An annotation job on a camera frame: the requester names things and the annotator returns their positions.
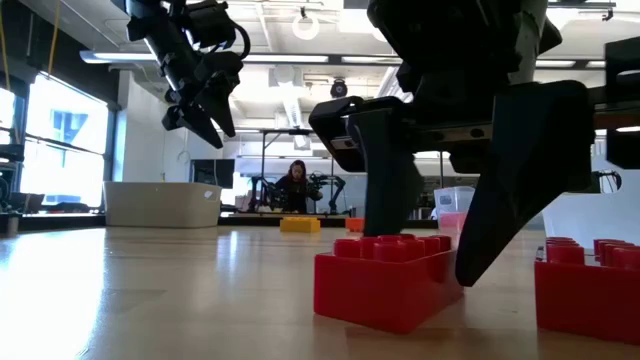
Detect white plastic bin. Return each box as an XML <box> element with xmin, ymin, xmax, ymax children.
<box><xmin>541</xmin><ymin>192</ymin><xmax>640</xmax><ymax>247</ymax></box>

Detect black ceiling camera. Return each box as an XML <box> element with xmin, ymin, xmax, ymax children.
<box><xmin>329</xmin><ymin>78</ymin><xmax>350</xmax><ymax>100</ymax></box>

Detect black aluminium table frame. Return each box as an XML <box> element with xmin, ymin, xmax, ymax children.
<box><xmin>0</xmin><ymin>212</ymin><xmax>441</xmax><ymax>231</ymax></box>

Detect large bright window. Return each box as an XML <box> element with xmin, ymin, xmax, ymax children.
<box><xmin>18</xmin><ymin>72</ymin><xmax>110</xmax><ymax>209</ymax></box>

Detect grey plastic bin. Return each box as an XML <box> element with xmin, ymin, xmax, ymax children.
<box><xmin>102</xmin><ymin>180</ymin><xmax>224</xmax><ymax>229</ymax></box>

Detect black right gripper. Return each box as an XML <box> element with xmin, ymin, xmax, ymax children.
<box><xmin>307</xmin><ymin>0</ymin><xmax>640</xmax><ymax>289</ymax></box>

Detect clear plastic bin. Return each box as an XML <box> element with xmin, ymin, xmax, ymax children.
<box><xmin>432</xmin><ymin>186</ymin><xmax>477</xmax><ymax>234</ymax></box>

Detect yellow building block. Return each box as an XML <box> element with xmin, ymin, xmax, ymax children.
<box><xmin>279</xmin><ymin>216</ymin><xmax>322</xmax><ymax>234</ymax></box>

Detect yellow hanging strap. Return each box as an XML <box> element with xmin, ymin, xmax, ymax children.
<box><xmin>47</xmin><ymin>0</ymin><xmax>62</xmax><ymax>76</ymax></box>

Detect person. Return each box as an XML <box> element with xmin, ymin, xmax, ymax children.
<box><xmin>273</xmin><ymin>159</ymin><xmax>324</xmax><ymax>215</ymax></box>

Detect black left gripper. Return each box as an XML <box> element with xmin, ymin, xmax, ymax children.
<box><xmin>160</xmin><ymin>49</ymin><xmax>246</xmax><ymax>150</ymax></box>

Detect white hanging ring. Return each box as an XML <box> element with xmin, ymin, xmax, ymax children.
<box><xmin>291</xmin><ymin>12</ymin><xmax>321</xmax><ymax>41</ymax></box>

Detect white ventilation duct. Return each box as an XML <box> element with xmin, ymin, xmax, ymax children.
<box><xmin>269</xmin><ymin>64</ymin><xmax>314</xmax><ymax>150</ymax></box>

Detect black monitor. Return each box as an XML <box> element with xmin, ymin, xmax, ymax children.
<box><xmin>189</xmin><ymin>158</ymin><xmax>236</xmax><ymax>190</ymax></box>

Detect red building block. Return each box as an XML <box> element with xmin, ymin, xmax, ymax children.
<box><xmin>533</xmin><ymin>236</ymin><xmax>640</xmax><ymax>346</ymax></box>
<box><xmin>313</xmin><ymin>233</ymin><xmax>464</xmax><ymax>335</ymax></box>

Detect black metal stand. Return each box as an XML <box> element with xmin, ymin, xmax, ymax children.
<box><xmin>258</xmin><ymin>127</ymin><xmax>337</xmax><ymax>214</ymax></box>

